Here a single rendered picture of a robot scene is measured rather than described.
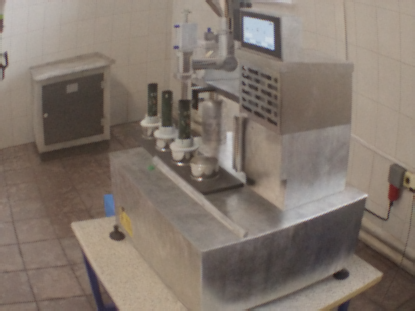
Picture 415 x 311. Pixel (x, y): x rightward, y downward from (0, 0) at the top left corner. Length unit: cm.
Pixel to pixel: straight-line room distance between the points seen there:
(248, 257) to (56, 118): 327
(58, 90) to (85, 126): 46
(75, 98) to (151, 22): 130
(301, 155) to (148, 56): 402
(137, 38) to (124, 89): 55
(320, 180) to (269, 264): 24
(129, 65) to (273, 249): 405
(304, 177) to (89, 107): 323
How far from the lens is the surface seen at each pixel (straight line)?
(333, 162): 120
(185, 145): 133
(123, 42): 493
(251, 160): 119
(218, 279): 106
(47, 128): 418
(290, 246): 112
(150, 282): 135
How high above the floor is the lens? 154
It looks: 21 degrees down
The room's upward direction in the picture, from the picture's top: 1 degrees clockwise
